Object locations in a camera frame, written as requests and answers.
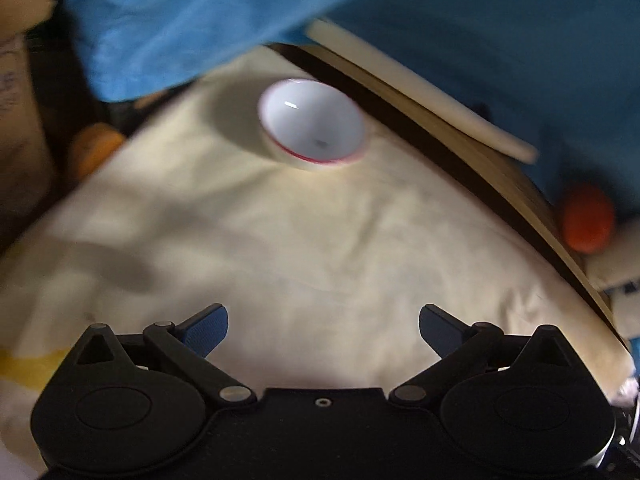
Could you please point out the orange fruit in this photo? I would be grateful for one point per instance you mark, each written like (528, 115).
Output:
(586, 219)

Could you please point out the small orange object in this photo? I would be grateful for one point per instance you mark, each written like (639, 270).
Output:
(90, 148)

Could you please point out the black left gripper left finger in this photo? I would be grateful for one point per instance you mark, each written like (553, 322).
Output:
(185, 347)

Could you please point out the blue cloth backdrop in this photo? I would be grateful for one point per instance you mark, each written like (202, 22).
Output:
(560, 74)

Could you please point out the cream paper table cover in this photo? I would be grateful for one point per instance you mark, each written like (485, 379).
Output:
(323, 272)

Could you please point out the white steel thermos cup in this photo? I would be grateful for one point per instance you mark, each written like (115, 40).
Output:
(616, 265)

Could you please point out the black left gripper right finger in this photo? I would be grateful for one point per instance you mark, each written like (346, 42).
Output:
(463, 350)

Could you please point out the white blue-lidded water jug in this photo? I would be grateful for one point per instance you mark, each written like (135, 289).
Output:
(625, 305)

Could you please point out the wooden board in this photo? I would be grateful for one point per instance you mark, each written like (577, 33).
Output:
(493, 178)

